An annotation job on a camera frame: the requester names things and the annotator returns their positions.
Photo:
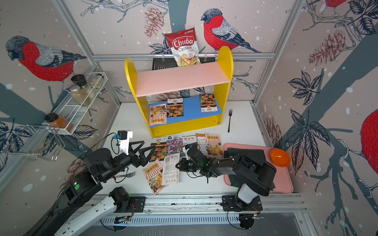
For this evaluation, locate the shop picture seed bag top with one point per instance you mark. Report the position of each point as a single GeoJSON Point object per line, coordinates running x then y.
{"type": "Point", "coordinates": [213, 145]}

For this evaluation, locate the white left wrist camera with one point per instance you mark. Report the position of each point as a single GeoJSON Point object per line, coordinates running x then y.
{"type": "Point", "coordinates": [123, 140]}

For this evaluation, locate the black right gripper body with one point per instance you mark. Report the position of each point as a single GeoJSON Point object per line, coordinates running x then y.
{"type": "Point", "coordinates": [187, 166]}

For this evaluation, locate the marigold seed bag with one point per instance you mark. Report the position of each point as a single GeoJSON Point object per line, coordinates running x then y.
{"type": "Point", "coordinates": [161, 148]}
{"type": "Point", "coordinates": [208, 103]}
{"type": "Point", "coordinates": [175, 108]}

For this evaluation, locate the orange spice jar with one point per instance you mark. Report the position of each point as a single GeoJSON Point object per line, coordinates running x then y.
{"type": "Point", "coordinates": [56, 121]}

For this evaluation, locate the large shop seed bag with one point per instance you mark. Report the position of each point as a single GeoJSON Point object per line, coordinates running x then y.
{"type": "Point", "coordinates": [158, 115]}

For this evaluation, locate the yellow wooden shelf unit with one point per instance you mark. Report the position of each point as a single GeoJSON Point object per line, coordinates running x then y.
{"type": "Point", "coordinates": [217, 74]}

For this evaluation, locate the red Chuba chips bag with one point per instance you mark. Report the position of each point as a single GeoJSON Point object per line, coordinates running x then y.
{"type": "Point", "coordinates": [184, 47]}

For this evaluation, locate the beige spice jar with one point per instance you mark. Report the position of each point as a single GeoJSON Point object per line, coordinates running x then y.
{"type": "Point", "coordinates": [79, 95]}

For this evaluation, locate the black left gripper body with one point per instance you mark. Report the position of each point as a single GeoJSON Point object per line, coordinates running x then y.
{"type": "Point", "coordinates": [136, 160]}

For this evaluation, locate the pink tray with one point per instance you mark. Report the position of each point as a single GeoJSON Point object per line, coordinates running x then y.
{"type": "Point", "coordinates": [282, 180]}

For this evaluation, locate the pink shop seed bag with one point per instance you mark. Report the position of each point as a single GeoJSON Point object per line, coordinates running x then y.
{"type": "Point", "coordinates": [154, 176]}

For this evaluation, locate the white text seed bag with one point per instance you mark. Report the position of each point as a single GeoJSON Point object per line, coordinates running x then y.
{"type": "Point", "coordinates": [170, 172]}

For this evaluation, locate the orange back-side seed bag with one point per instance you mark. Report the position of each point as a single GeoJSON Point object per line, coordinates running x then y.
{"type": "Point", "coordinates": [201, 143]}

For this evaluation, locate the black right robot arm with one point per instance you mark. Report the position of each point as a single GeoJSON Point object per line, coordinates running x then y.
{"type": "Point", "coordinates": [211, 167]}

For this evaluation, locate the white wire spice rack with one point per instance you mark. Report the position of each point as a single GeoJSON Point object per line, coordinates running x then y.
{"type": "Point", "coordinates": [74, 113]}

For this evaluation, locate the black fork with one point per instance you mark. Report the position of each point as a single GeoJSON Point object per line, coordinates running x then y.
{"type": "Point", "coordinates": [229, 123]}

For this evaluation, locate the orange bowl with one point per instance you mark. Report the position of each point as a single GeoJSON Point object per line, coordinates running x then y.
{"type": "Point", "coordinates": [280, 158]}

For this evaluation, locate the pink handled fork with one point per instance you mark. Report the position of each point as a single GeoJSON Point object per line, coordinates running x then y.
{"type": "Point", "coordinates": [128, 175]}

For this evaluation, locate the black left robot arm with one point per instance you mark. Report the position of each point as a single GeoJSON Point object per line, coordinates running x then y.
{"type": "Point", "coordinates": [101, 166]}

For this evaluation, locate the black lid spice jar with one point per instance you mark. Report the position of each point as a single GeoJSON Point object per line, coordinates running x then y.
{"type": "Point", "coordinates": [81, 81]}

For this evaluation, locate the purple flower seed bag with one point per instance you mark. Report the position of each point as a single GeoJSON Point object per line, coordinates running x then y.
{"type": "Point", "coordinates": [174, 144]}

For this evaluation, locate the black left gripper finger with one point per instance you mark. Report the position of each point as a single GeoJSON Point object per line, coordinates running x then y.
{"type": "Point", "coordinates": [135, 149]}
{"type": "Point", "coordinates": [145, 155]}

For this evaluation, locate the dark green cloth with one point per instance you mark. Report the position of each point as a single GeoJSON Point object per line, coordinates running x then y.
{"type": "Point", "coordinates": [256, 162]}

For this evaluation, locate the blue flower seed bag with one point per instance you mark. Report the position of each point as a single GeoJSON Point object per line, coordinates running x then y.
{"type": "Point", "coordinates": [189, 141]}

